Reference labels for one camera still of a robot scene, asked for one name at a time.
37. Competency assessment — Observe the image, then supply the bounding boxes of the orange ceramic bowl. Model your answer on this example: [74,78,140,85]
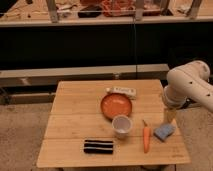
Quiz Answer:
[100,93,132,119]

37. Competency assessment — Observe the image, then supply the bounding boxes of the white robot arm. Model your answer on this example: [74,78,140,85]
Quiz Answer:
[162,60,213,123]

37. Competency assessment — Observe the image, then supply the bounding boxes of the blue sponge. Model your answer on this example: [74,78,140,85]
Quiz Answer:
[154,123,175,142]

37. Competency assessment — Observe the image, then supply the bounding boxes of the orange carrot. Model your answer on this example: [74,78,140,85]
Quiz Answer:
[143,120,151,153]

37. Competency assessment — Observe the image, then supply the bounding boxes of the white tube package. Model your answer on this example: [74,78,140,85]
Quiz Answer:
[106,86,137,99]

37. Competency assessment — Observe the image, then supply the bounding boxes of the white plastic cup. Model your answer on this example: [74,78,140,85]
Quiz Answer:
[112,115,132,139]

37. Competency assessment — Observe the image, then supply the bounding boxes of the wooden table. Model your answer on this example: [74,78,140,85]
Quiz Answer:
[37,80,190,168]

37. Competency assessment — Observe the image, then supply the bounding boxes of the red object on shelf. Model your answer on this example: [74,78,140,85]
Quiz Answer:
[101,0,135,17]

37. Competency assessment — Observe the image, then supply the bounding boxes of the black object on shelf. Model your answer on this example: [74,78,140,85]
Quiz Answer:
[78,5,102,18]

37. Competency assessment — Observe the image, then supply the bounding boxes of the long wooden bench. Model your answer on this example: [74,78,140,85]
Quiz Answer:
[0,64,169,87]

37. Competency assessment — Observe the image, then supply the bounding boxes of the black cable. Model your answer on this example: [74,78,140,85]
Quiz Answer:
[132,13,139,80]

